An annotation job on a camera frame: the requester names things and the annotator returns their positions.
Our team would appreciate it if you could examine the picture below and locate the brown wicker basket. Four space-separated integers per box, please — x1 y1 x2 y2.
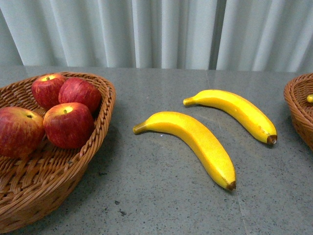
283 73 313 149
0 71 116 233

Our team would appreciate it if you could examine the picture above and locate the front yellow banana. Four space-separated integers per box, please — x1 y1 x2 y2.
133 111 236 191

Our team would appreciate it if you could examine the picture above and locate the grey pleated curtain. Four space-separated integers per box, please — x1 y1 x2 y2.
0 0 313 72

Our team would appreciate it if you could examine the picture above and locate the right brown wicker basket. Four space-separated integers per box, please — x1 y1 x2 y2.
283 73 313 149

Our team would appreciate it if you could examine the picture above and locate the yellow banana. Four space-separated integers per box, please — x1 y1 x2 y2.
183 89 277 145
133 111 236 191

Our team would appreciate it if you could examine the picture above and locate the red yellow apple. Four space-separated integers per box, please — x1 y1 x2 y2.
43 102 94 149
0 106 45 159

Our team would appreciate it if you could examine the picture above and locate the red yellow apple front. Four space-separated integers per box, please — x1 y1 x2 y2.
43 102 94 149

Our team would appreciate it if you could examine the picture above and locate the dark red apple in basket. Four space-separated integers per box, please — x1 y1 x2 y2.
58 77 102 113

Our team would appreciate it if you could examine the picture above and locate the rear yellow banana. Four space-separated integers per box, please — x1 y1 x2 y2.
183 89 277 145

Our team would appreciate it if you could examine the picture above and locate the left brown wicker basket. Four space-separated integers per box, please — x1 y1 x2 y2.
0 71 116 233

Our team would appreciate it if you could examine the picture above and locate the yellow fruit in right basket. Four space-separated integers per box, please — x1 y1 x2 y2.
306 94 313 103

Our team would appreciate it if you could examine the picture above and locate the red apple back left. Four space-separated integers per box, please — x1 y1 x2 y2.
31 73 66 111

